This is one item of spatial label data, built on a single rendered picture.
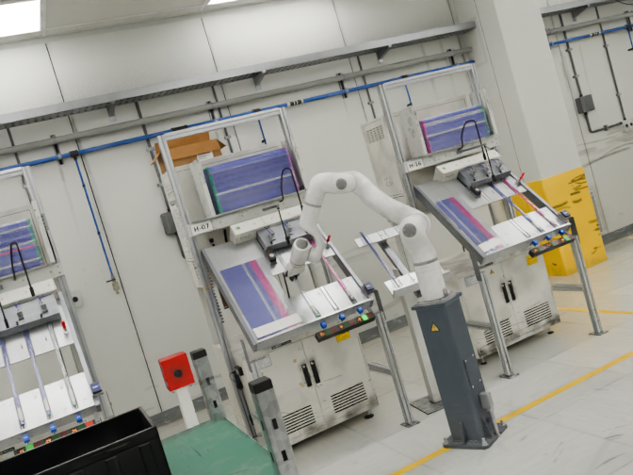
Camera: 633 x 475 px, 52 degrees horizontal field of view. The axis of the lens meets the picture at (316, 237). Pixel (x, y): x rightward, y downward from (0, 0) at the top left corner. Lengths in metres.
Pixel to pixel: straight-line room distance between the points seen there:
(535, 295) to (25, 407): 3.09
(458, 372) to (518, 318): 1.36
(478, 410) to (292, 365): 1.05
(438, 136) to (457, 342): 1.66
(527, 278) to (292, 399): 1.78
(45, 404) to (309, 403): 1.39
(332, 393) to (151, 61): 2.95
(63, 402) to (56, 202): 2.20
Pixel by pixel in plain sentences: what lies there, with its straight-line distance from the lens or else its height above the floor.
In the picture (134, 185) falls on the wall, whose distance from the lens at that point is 5.14.
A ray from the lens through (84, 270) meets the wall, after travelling 5.06.
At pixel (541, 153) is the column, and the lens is 6.20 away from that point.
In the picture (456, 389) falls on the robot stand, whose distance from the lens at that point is 3.21.
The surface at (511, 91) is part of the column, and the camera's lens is 6.22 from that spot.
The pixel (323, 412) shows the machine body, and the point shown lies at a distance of 3.79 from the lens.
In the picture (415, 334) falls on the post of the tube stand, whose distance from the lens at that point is 3.77.
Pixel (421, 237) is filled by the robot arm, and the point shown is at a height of 1.01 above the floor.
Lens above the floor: 1.34
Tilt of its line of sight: 4 degrees down
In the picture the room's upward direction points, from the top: 16 degrees counter-clockwise
